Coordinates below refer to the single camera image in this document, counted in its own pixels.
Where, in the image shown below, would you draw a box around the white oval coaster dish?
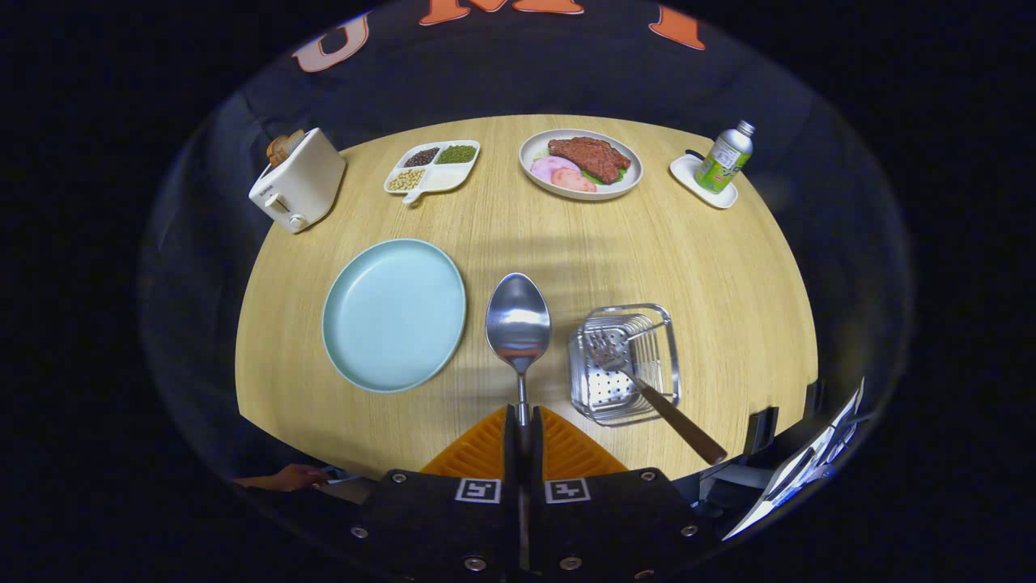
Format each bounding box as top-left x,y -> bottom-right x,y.
669,154 -> 739,211

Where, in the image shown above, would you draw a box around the steel wire cutlery basket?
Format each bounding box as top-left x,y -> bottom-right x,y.
567,304 -> 682,428

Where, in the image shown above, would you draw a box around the green label metal bottle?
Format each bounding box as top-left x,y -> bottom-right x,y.
694,121 -> 757,195

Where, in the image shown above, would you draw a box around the salmon pink ham slice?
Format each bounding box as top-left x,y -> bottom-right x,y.
551,168 -> 598,194

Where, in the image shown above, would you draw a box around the pale pink ham slice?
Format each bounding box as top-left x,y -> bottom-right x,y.
531,156 -> 580,184

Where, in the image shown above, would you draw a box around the brown grilled steak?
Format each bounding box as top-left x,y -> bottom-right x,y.
548,137 -> 632,185

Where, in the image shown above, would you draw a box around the beige round dinner plate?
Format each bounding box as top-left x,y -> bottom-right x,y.
519,129 -> 644,202

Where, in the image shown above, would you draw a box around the brown toast slices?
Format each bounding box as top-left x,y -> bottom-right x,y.
265,129 -> 308,168

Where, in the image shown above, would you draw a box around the steel fork with brown handle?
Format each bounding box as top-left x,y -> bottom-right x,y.
584,326 -> 729,466

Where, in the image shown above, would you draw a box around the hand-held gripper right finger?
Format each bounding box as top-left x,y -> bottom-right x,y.
530,405 -> 707,583

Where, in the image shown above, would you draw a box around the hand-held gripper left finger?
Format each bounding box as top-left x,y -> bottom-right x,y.
343,405 -> 520,583

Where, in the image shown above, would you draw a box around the light blue round plate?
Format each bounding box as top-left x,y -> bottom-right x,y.
321,238 -> 468,394

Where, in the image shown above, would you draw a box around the steel spoon with brown handle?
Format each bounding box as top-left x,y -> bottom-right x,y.
485,272 -> 553,430

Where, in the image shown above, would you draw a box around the white divided snack dish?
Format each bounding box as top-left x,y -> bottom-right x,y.
384,140 -> 481,206

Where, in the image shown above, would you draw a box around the large black table clamp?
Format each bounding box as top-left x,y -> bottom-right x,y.
745,406 -> 780,459

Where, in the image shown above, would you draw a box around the white toaster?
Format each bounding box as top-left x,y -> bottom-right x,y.
248,128 -> 347,235

